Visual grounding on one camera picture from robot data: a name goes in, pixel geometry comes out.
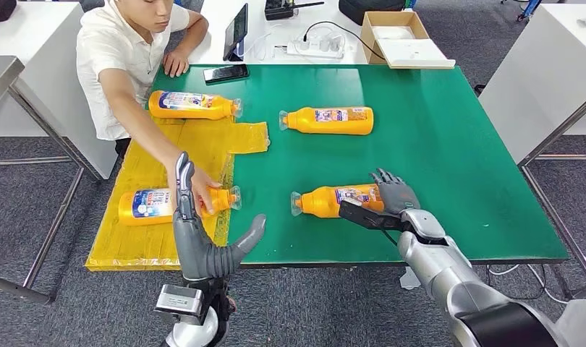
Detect black smartphone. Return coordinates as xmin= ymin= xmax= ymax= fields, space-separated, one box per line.
xmin=203 ymin=63 xmax=250 ymax=85

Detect white cabinet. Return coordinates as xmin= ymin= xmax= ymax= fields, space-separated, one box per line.
xmin=0 ymin=2 xmax=119 ymax=181
xmin=478 ymin=4 xmax=586 ymax=165

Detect black floor cable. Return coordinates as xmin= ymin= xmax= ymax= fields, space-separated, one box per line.
xmin=484 ymin=265 xmax=548 ymax=301

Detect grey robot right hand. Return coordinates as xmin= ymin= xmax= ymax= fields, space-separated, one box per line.
xmin=369 ymin=168 xmax=422 ymax=216

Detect brown cardboard box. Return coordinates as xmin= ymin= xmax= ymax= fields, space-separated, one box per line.
xmin=360 ymin=10 xmax=456 ymax=70

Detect white table foot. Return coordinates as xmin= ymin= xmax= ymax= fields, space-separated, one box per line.
xmin=400 ymin=267 xmax=421 ymax=291

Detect seated person's left hand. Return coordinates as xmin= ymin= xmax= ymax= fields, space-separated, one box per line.
xmin=162 ymin=50 xmax=191 ymax=79

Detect white floor cable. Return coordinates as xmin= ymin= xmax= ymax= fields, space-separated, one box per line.
xmin=487 ymin=265 xmax=586 ymax=307

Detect white rounded device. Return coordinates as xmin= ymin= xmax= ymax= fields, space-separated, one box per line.
xmin=372 ymin=26 xmax=415 ymax=40

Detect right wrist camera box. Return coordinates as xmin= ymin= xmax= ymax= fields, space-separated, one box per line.
xmin=338 ymin=198 xmax=414 ymax=234

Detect white power strip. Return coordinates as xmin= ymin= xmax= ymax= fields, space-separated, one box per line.
xmin=285 ymin=34 xmax=346 ymax=60

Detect black power cable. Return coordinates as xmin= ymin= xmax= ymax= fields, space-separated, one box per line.
xmin=302 ymin=20 xmax=386 ymax=61

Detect steel table frame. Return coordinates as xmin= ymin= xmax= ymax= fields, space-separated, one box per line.
xmin=518 ymin=92 xmax=586 ymax=300

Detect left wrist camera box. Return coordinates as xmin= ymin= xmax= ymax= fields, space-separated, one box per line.
xmin=153 ymin=283 xmax=207 ymax=327

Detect yellow taped cardboard sheet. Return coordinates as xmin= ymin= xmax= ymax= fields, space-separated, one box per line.
xmin=85 ymin=117 xmax=271 ymax=273

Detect orange detergent bottle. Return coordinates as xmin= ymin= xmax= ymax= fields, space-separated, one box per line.
xmin=118 ymin=185 xmax=242 ymax=227
xmin=279 ymin=106 xmax=375 ymax=137
xmin=289 ymin=184 xmax=386 ymax=220
xmin=148 ymin=90 xmax=244 ymax=121

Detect seated person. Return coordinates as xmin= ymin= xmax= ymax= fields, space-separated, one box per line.
xmin=75 ymin=0 xmax=223 ymax=218

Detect black radio device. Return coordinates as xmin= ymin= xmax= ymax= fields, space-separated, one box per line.
xmin=264 ymin=0 xmax=325 ymax=21

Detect seated person's right hand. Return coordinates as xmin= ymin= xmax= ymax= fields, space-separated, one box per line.
xmin=167 ymin=163 xmax=223 ymax=218

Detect black tablet on stand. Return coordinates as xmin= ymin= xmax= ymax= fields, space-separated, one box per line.
xmin=222 ymin=3 xmax=250 ymax=62

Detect pale grey panel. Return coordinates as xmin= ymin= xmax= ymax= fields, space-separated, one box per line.
xmin=553 ymin=299 xmax=586 ymax=347

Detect white flat box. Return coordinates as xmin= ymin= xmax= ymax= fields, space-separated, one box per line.
xmin=376 ymin=38 xmax=456 ymax=68

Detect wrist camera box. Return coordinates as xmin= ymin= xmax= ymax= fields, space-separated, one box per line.
xmin=338 ymin=198 xmax=414 ymax=234
xmin=153 ymin=283 xmax=207 ymax=327

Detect thin white desk cable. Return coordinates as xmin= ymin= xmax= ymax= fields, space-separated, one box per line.
xmin=244 ymin=32 xmax=288 ymax=61

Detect blue metal frame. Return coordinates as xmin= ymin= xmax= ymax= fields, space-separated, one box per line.
xmin=515 ymin=0 xmax=543 ymax=21

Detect black carrying case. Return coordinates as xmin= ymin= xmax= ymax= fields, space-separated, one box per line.
xmin=338 ymin=0 xmax=408 ymax=26

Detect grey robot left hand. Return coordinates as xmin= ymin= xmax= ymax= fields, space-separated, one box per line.
xmin=171 ymin=151 xmax=268 ymax=282

